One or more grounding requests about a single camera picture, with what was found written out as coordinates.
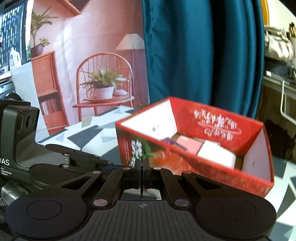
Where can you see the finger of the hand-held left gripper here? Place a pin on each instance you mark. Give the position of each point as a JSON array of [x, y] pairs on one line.
[[107, 168], [81, 154]]

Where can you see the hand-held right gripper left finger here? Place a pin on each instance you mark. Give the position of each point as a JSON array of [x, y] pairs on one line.
[[136, 176]]

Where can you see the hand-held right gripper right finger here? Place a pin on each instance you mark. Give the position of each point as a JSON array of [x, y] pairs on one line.
[[146, 176]]

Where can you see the pink case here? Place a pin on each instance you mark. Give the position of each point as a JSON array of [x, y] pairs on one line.
[[189, 144]]

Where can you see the white box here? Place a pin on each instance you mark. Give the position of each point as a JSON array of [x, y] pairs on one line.
[[216, 154]]

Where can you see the red strawberry print cardboard box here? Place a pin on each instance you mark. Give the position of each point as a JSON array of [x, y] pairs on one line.
[[231, 183]]

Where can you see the geometric patterned tablecloth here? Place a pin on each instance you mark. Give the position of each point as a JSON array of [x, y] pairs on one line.
[[92, 136]]

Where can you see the white plastic jug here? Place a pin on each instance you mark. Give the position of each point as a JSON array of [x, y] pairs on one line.
[[15, 60]]

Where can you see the dark patterned window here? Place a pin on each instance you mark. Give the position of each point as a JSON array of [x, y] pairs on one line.
[[11, 27]]

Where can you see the printed room scene backdrop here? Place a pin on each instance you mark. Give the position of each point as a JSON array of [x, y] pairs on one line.
[[92, 34]]

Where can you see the teal curtain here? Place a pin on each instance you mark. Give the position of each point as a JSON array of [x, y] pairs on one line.
[[196, 58]]

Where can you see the dark topped vanity desk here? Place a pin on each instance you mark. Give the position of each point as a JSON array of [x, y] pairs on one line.
[[272, 81]]

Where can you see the black bag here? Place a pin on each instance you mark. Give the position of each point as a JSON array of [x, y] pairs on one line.
[[277, 68]]

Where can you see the yellow curtain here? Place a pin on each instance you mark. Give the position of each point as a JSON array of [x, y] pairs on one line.
[[266, 11]]

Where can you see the bunch of makeup brushes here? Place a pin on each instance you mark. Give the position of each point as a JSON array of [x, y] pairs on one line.
[[291, 30]]

